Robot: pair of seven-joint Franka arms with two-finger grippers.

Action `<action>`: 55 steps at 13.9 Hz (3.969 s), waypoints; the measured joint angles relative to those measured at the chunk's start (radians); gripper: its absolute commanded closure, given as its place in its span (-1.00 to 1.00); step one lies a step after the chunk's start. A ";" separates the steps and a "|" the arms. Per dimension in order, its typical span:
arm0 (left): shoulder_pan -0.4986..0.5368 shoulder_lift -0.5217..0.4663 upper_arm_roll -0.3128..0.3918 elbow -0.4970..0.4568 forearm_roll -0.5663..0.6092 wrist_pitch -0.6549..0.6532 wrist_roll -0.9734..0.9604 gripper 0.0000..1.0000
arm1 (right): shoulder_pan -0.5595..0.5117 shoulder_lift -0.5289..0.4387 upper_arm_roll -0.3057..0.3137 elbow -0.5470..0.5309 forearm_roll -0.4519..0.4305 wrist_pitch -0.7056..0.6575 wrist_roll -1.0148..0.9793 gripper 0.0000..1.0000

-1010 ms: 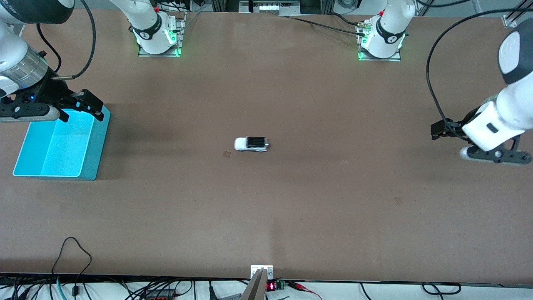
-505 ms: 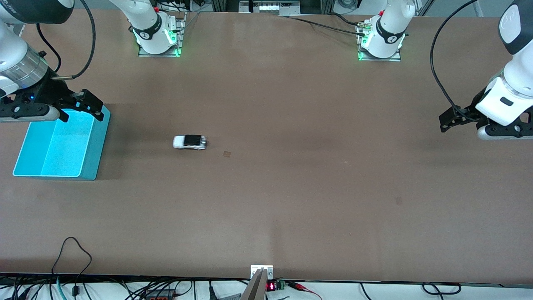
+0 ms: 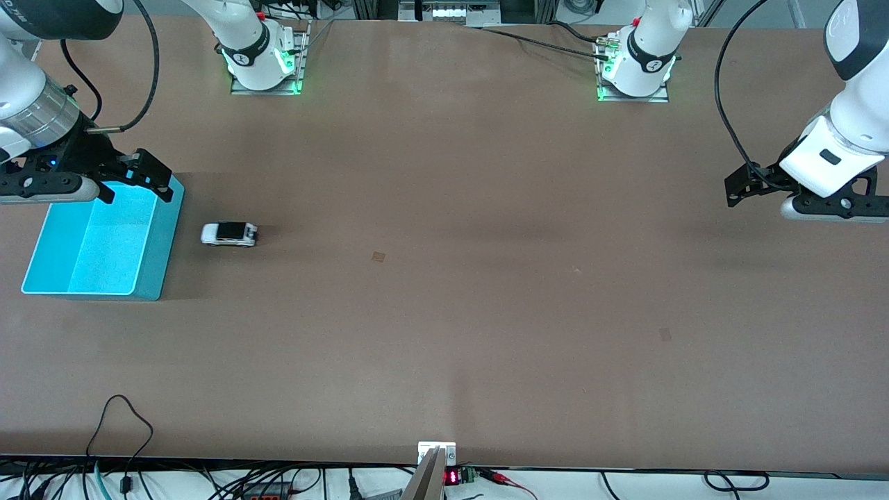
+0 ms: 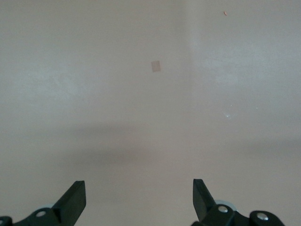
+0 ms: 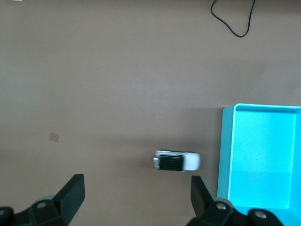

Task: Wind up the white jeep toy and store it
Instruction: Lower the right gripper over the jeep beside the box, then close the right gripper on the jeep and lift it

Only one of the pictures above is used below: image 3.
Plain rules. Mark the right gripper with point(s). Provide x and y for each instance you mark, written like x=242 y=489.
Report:
x=89 y=154

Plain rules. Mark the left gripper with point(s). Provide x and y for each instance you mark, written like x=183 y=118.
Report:
x=762 y=179

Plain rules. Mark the white jeep toy car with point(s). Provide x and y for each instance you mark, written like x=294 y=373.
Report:
x=219 y=235

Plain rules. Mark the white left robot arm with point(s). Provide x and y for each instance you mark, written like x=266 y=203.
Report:
x=858 y=104

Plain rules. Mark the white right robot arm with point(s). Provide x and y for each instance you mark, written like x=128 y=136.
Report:
x=250 y=48

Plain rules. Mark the cyan plastic storage bin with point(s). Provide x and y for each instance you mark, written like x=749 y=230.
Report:
x=104 y=243

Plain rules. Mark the red LED display module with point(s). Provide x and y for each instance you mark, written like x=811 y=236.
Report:
x=452 y=477

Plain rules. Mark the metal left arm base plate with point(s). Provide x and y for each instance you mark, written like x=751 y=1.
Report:
x=656 y=97

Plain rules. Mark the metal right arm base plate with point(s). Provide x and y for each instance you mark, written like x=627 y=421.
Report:
x=239 y=90

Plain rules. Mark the aluminium frame with light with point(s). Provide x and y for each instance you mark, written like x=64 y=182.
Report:
x=451 y=10

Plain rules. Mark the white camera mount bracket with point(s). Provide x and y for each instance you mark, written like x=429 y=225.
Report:
x=427 y=448

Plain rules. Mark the grey camera mount bar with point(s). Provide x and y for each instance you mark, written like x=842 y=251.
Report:
x=424 y=482

